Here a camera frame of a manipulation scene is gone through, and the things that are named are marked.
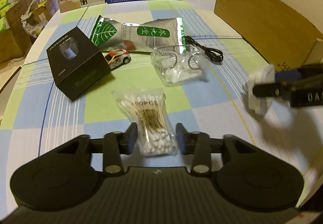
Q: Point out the cotton swab bag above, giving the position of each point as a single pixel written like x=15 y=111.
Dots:
x=147 y=108

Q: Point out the clear plastic swab box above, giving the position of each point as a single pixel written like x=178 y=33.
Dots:
x=176 y=65

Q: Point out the white power adapter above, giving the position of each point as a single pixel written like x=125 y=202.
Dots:
x=260 y=105

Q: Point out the black shaver box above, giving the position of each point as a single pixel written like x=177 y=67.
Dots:
x=76 y=63

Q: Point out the brown cardboard box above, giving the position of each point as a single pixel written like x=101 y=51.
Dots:
x=284 y=37

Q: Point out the trash bin with bag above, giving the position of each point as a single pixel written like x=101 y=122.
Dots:
x=37 y=15

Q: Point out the silver green tea bag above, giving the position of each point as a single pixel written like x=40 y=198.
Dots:
x=108 y=33

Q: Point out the checkered bed sheet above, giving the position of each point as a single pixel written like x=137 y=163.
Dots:
x=39 y=117

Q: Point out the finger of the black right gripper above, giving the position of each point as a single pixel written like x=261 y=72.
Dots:
x=288 y=76
x=276 y=89

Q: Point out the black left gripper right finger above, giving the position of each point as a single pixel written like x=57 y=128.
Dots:
x=197 y=144

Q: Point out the cardboard box with tissues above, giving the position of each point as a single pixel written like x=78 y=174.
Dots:
x=15 y=42

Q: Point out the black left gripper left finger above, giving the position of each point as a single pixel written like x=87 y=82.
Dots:
x=115 y=144

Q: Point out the red white toy car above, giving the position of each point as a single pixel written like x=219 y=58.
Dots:
x=116 y=58

